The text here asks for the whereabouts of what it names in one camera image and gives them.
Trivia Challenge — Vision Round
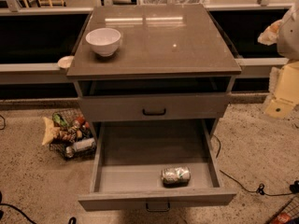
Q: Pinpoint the closed grey top drawer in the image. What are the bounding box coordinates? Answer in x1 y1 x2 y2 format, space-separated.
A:
78 93 229 122

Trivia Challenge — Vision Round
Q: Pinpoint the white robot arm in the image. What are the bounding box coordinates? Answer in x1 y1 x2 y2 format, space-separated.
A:
258 3 299 119

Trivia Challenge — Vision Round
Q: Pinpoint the black floor cable left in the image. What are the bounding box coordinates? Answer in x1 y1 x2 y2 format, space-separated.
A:
0 190 78 224

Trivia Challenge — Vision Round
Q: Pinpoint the yellow chip bag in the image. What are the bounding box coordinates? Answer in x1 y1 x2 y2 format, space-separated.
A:
42 117 60 145

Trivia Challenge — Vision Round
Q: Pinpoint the wire basket bottom right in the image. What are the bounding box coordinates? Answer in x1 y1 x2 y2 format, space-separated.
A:
265 195 299 224

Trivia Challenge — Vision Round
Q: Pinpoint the silver green 7up can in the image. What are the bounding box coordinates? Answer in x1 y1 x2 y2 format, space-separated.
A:
162 167 191 185

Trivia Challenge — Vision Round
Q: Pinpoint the black floor cable right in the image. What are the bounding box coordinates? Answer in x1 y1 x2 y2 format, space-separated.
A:
212 133 299 198

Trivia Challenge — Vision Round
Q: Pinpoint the black wire basket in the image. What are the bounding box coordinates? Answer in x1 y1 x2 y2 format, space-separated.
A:
50 108 96 160

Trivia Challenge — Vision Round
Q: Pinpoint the black floor cable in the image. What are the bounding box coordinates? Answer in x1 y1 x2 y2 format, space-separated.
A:
212 133 299 198
0 190 78 224

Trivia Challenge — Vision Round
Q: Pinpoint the white ceramic bowl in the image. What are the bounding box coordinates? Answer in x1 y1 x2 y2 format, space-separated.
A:
85 28 121 57

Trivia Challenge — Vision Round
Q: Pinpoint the open grey middle drawer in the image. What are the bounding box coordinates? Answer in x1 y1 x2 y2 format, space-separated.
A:
78 119 236 212

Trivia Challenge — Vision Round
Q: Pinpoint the clear plastic bottle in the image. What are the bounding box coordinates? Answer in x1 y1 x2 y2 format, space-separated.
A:
72 138 95 152

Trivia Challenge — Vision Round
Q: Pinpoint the red can in corner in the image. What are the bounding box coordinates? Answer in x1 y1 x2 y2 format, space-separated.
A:
270 212 292 224

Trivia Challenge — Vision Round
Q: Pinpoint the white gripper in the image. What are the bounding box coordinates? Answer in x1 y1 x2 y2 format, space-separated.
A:
258 20 299 119

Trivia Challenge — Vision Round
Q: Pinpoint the grey drawer cabinet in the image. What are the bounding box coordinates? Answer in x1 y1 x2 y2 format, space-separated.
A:
67 5 241 131

